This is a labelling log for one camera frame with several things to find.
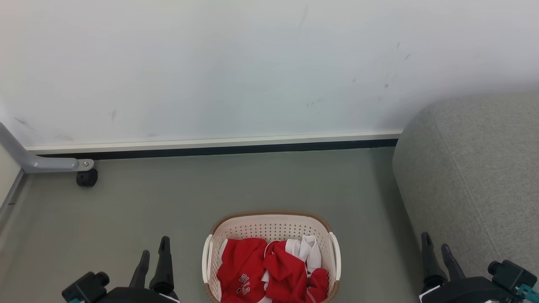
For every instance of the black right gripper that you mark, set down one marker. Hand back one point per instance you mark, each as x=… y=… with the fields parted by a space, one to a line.
x=467 y=291

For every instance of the grey fabric sofa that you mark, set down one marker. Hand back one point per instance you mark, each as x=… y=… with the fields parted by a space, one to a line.
x=476 y=168

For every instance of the red shirt with white print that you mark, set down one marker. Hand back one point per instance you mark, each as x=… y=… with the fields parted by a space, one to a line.
x=242 y=265

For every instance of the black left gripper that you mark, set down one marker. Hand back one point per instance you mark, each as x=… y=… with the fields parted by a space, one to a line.
x=134 y=296

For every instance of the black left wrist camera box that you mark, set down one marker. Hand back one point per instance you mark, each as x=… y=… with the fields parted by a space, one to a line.
x=86 y=287

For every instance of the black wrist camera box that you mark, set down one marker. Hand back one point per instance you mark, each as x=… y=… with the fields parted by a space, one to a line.
x=511 y=275
x=86 y=287

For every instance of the white laundry basket brown rim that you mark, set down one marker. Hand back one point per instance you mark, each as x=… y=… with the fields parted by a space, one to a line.
x=273 y=227

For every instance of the black caster wheel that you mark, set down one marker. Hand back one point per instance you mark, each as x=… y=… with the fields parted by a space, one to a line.
x=86 y=178

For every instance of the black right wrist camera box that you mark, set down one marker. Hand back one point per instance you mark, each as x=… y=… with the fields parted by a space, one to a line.
x=511 y=275

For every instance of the red garment with white trim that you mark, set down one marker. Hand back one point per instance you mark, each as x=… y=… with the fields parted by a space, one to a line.
x=288 y=275

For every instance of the white and black baseboard strip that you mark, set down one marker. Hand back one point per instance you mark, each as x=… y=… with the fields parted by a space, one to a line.
x=210 y=146

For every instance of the grey metal stand leg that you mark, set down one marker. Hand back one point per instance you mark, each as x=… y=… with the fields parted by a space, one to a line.
x=46 y=163

